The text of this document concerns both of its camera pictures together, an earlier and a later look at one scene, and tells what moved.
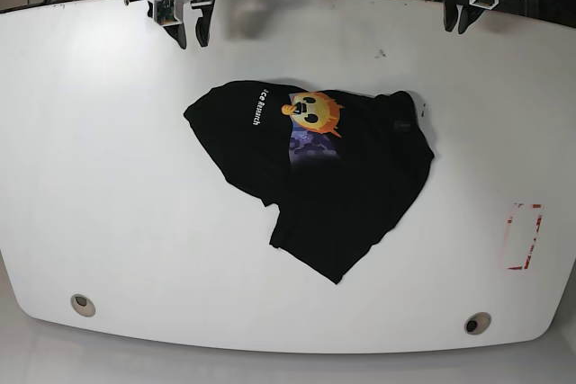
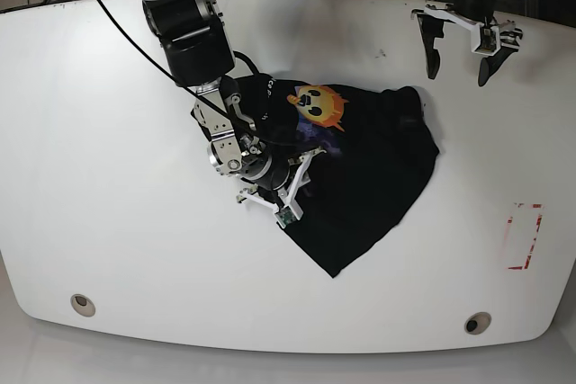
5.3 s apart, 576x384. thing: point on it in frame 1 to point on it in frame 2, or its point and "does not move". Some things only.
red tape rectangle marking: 533,239 does not move
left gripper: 170,11 to 301,175
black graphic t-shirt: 343,167 does not move
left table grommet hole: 83,305 does not move
